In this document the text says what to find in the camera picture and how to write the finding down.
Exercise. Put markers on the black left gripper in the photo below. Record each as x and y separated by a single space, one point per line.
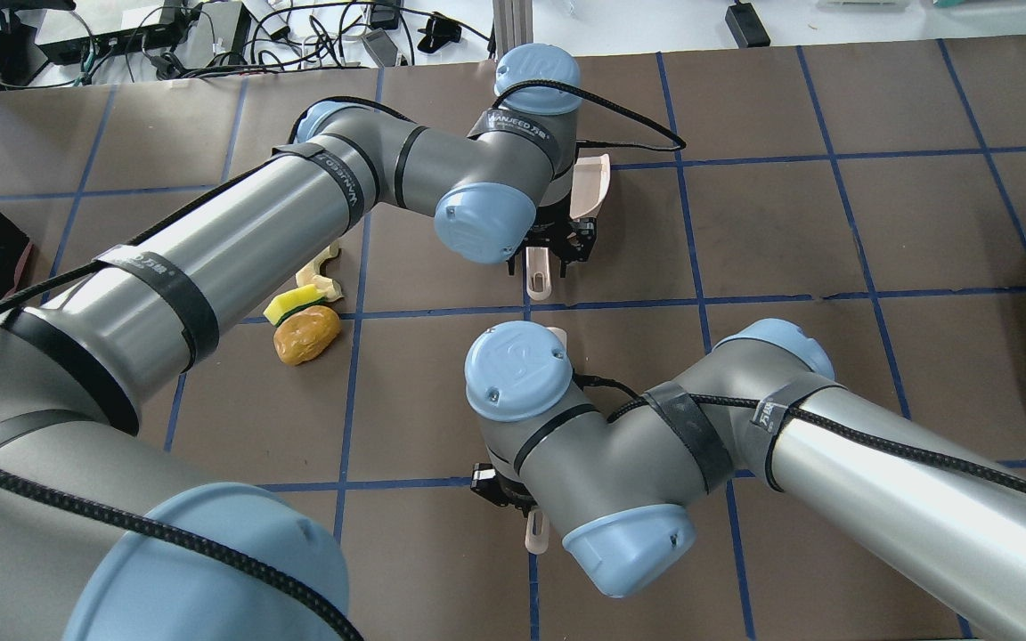
557 233

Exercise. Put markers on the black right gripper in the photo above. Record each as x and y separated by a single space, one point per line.
488 484

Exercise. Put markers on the brown potato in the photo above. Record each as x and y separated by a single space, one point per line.
306 334

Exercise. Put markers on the cream curved croissant piece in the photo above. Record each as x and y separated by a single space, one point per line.
313 275

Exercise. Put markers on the yellow green sponge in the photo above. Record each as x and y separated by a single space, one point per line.
293 301

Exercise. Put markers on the beige plastic dustpan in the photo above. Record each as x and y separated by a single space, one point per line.
590 182

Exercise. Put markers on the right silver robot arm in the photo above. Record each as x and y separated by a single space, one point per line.
766 401

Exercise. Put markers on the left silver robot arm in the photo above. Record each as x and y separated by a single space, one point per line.
105 538

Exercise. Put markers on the black power adapter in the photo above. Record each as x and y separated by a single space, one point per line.
745 26

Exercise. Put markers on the aluminium frame post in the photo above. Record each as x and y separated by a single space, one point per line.
512 25

